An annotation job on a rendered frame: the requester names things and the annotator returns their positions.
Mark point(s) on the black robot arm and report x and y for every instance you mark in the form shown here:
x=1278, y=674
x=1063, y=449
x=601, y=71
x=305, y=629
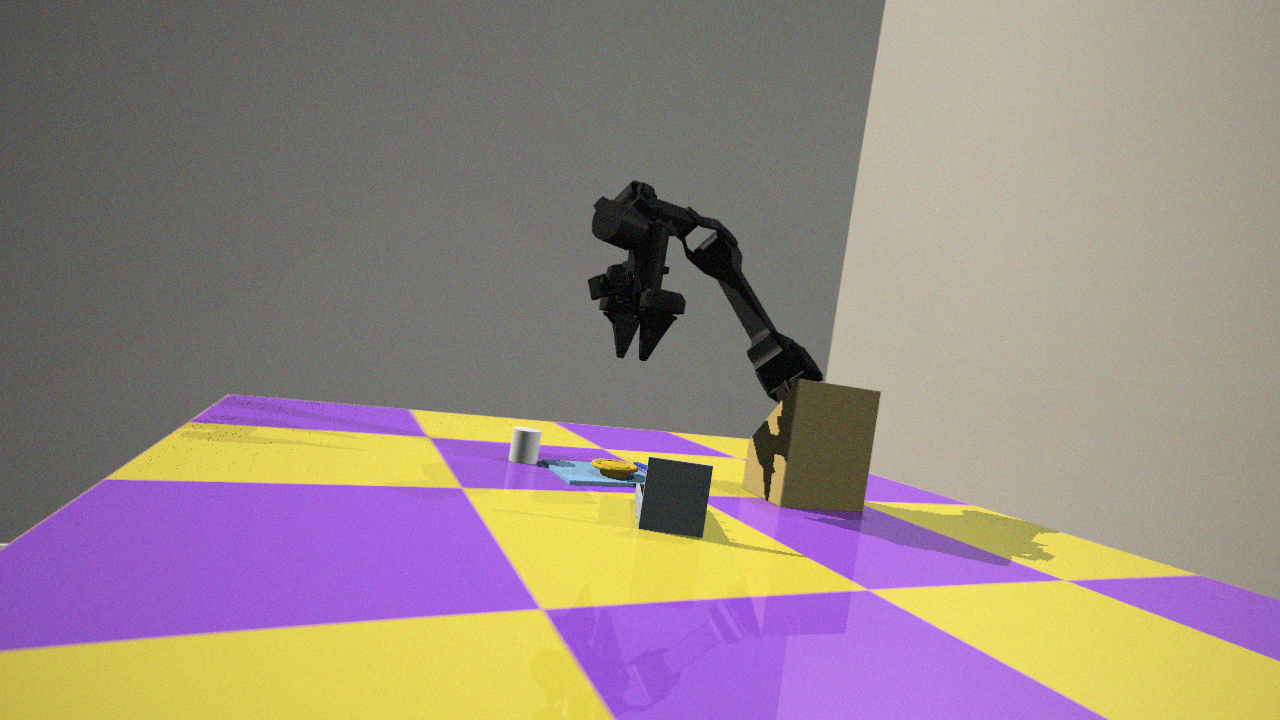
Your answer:
x=637, y=221

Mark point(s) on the grey dish rack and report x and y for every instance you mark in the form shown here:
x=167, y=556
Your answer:
x=674, y=497

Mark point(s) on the white cylinder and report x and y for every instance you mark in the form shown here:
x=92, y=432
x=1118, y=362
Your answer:
x=525, y=445

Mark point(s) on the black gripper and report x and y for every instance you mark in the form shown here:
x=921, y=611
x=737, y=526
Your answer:
x=659, y=306

